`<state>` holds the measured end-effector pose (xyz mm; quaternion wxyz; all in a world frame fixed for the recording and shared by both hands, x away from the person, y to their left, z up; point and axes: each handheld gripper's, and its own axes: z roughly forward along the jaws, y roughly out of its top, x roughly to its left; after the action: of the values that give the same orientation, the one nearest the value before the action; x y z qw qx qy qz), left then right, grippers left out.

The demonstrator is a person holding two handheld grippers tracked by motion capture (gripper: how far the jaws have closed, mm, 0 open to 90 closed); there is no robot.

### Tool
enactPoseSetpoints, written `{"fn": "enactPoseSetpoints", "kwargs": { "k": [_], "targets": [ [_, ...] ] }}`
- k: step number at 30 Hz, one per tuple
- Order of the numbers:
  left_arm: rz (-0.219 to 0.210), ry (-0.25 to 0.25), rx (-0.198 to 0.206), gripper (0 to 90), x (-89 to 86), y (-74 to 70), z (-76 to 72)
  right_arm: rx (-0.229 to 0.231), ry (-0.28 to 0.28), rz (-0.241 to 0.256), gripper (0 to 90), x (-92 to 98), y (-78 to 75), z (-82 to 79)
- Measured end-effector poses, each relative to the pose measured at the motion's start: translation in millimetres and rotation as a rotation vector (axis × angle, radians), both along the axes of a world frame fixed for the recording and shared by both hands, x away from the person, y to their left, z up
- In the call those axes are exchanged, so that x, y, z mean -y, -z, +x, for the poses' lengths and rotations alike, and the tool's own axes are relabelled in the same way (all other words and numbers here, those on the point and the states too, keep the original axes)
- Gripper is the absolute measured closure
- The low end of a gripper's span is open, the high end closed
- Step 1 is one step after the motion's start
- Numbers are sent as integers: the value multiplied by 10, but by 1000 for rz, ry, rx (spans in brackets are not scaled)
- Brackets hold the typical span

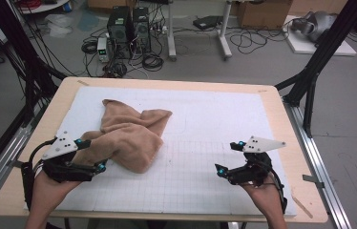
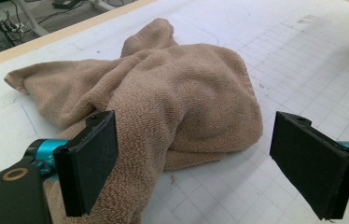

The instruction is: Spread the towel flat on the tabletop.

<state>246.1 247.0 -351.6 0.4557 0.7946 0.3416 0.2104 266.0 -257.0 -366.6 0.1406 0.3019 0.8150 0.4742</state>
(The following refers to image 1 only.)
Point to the large cardboard box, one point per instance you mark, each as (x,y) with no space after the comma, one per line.
(262,14)

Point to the white power supply unit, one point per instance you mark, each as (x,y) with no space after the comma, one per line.
(102,49)

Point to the aluminium rail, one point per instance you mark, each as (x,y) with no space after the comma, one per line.
(1,165)
(319,165)

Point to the wooden stick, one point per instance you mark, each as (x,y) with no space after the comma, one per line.
(302,206)

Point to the flat cardboard box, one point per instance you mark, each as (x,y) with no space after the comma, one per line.
(109,4)

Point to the large black computer tower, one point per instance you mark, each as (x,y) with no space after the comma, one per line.
(119,28)

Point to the white desk frame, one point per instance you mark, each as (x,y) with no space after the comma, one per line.
(172,31)

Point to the black frame strut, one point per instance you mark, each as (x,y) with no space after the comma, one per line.
(323,47)

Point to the clear plastic sheet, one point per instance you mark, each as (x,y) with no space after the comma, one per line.
(58,25)

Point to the white floor board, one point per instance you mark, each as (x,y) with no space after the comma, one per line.
(304,46)

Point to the tan towel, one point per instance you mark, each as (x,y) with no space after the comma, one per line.
(125,136)

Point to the flat black device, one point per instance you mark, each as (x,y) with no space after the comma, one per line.
(206,22)

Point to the slim black computer tower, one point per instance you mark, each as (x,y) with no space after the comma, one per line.
(141,28)

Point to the grey metal bracket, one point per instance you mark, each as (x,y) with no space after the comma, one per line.
(313,180)
(14,163)

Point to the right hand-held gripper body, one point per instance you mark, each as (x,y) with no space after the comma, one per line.
(253,171)

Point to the person's left hand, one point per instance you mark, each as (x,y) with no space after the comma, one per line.
(47,192)

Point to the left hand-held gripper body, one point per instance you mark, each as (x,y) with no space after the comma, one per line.
(59,147)

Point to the person's right hand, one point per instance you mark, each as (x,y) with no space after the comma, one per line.
(268,200)

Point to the round white table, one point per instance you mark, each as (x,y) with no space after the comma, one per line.
(49,7)

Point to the grey robot shell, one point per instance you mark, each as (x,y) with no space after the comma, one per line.
(316,24)

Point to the white foam mat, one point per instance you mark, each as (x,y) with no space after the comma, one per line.
(218,114)

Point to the wooden table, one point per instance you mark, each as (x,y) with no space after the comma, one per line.
(167,82)

